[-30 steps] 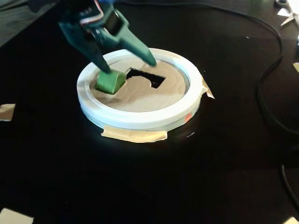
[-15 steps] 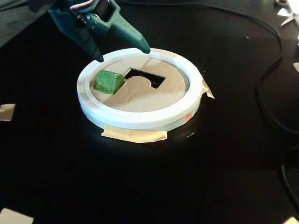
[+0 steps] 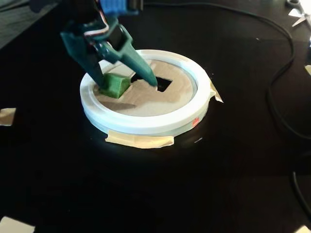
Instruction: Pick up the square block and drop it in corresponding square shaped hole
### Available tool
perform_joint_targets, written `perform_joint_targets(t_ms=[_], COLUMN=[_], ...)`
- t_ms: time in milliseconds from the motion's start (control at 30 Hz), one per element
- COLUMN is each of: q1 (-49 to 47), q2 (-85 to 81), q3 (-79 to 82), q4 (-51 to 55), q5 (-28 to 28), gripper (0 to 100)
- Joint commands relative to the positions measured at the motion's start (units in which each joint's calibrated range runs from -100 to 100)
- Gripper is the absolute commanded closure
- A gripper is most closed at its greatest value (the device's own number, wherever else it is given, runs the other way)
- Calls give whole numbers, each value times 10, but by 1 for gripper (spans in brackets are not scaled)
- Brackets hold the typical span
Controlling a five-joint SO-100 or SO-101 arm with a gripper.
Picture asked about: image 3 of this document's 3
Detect white round shape sorter box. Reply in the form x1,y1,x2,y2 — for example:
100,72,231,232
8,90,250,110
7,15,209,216
79,49,211,136

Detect grey scissors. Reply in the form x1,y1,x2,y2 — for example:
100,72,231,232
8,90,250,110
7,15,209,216
285,0,311,27

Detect white paper sheet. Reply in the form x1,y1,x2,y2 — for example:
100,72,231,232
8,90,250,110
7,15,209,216
0,215,36,233

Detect cardboard insert with shape holes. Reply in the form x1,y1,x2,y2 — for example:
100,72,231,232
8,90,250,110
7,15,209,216
93,59,198,115

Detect green square wooden block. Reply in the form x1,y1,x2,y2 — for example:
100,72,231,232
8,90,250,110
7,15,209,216
98,72,132,99

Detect white red servo wires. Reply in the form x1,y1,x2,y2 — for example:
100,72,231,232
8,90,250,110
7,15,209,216
82,12,110,41

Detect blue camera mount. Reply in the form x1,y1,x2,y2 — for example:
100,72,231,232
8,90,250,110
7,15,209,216
101,0,144,16

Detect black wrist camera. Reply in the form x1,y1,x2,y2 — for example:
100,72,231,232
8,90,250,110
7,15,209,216
128,0,145,12

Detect short black cable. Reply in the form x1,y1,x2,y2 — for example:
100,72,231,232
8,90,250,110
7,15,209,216
292,170,311,220

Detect teal gripper with servo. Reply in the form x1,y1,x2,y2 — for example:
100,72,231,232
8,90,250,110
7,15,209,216
60,18,158,91

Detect long beige masking tape strip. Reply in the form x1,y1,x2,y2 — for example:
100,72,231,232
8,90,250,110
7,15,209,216
104,131,175,149

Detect long black cable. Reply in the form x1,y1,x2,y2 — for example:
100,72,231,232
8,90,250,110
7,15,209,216
143,0,311,141

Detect curled beige masking tape piece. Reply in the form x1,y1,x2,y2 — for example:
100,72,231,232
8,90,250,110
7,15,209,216
208,79,225,104

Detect square beige masking tape piece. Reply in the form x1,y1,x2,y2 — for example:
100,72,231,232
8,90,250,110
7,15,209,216
0,107,17,127

